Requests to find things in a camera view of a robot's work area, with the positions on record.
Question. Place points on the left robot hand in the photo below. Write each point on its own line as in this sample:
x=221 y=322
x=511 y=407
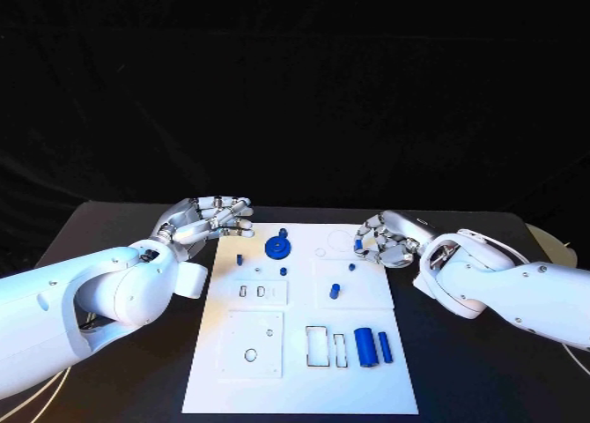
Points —
x=198 y=228

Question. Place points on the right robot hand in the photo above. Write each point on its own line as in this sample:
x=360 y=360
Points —
x=409 y=224

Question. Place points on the small blue plug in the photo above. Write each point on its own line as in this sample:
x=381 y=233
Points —
x=357 y=245

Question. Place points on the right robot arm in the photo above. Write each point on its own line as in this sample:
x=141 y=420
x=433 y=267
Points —
x=527 y=290

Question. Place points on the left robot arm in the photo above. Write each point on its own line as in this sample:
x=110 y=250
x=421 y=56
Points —
x=46 y=317

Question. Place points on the white task board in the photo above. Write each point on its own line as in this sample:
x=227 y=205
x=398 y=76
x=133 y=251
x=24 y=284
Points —
x=298 y=390

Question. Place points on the blue gear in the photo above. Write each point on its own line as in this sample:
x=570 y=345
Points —
x=276 y=247

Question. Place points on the beige round disc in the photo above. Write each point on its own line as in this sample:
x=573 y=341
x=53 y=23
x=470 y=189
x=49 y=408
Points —
x=552 y=246

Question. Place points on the thin blue cylinder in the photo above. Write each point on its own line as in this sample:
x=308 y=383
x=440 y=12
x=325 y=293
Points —
x=385 y=347

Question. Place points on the thick blue cylinder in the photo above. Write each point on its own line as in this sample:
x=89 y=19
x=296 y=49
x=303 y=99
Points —
x=365 y=347

